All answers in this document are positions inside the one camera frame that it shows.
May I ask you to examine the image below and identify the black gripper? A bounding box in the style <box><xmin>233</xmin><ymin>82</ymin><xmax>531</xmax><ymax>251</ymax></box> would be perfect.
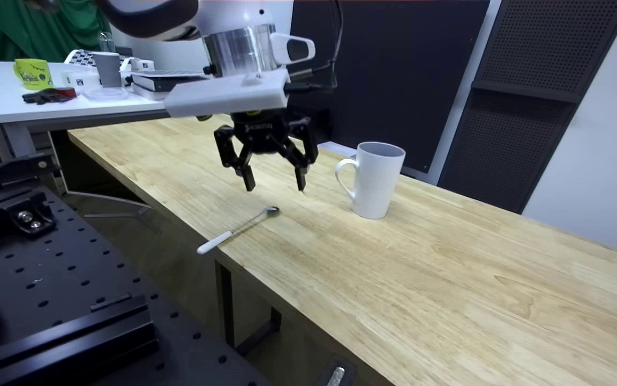
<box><xmin>215</xmin><ymin>111</ymin><xmax>319</xmax><ymax>191</ymax></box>

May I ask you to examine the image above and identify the white ceramic mug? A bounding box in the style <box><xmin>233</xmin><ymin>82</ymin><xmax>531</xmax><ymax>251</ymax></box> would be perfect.
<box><xmin>334</xmin><ymin>141</ymin><xmax>407</xmax><ymax>219</ymax></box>

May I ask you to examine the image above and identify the green sticky note pad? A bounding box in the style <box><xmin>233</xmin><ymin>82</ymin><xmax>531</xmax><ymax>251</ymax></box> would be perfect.
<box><xmin>13</xmin><ymin>58</ymin><xmax>53</xmax><ymax>90</ymax></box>

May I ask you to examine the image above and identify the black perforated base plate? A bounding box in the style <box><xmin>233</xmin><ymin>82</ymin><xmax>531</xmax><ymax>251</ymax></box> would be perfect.
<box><xmin>0</xmin><ymin>187</ymin><xmax>268</xmax><ymax>386</ymax></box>

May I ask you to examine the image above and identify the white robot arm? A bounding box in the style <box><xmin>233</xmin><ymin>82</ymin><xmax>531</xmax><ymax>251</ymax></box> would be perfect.
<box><xmin>97</xmin><ymin>0</ymin><xmax>317</xmax><ymax>191</ymax></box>

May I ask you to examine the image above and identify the white side table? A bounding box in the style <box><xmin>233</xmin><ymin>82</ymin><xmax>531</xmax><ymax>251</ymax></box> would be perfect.
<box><xmin>0</xmin><ymin>61</ymin><xmax>166</xmax><ymax>161</ymax></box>

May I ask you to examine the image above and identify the grey cup on table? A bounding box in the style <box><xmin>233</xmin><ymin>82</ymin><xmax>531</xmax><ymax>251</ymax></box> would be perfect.
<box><xmin>91</xmin><ymin>51</ymin><xmax>121</xmax><ymax>87</ymax></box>

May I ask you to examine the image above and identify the black flat object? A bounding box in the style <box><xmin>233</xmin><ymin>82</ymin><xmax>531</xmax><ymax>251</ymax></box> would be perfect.
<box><xmin>22</xmin><ymin>87</ymin><xmax>76</xmax><ymax>104</ymax></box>

